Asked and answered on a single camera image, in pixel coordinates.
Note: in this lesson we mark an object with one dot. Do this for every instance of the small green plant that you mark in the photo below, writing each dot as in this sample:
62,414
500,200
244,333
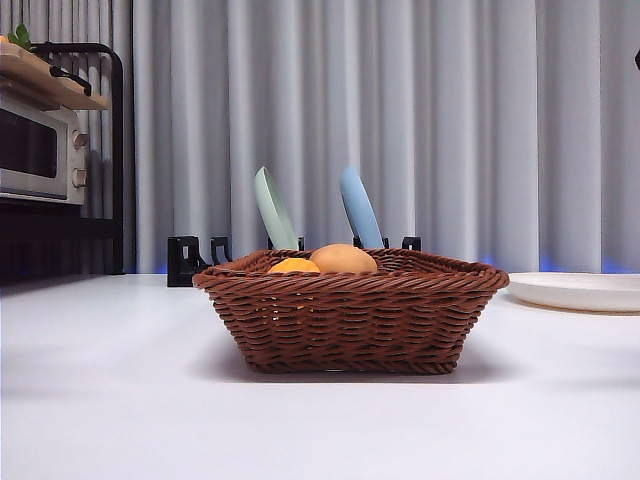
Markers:
21,34

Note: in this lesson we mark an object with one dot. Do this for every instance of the orange corn cob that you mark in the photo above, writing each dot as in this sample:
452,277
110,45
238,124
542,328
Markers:
295,266

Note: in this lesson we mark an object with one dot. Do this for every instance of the cream white plate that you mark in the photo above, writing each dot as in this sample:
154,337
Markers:
575,292

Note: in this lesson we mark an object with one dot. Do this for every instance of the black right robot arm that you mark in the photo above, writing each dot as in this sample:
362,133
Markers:
638,57

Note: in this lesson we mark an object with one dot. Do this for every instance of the brown potato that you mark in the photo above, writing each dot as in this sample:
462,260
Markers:
345,259

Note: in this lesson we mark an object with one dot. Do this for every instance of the light wooden board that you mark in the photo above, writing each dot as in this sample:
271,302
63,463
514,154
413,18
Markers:
25,62

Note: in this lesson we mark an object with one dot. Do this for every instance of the silver toaster oven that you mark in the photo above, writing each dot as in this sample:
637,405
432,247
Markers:
30,150

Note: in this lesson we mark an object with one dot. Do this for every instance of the grey pleated curtain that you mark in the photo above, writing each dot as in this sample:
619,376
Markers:
450,125

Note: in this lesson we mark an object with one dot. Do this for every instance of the black plate rack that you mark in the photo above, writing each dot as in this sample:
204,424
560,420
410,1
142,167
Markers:
182,260

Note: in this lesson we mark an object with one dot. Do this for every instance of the pale blue plate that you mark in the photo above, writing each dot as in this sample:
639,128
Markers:
360,210

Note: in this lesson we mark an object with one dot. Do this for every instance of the brown wicker basket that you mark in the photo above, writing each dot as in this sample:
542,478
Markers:
350,320

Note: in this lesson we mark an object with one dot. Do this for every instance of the pale green plate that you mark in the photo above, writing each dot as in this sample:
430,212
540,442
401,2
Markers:
275,210

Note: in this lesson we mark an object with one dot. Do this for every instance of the black metal shelf frame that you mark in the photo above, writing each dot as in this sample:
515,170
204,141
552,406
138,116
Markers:
117,150

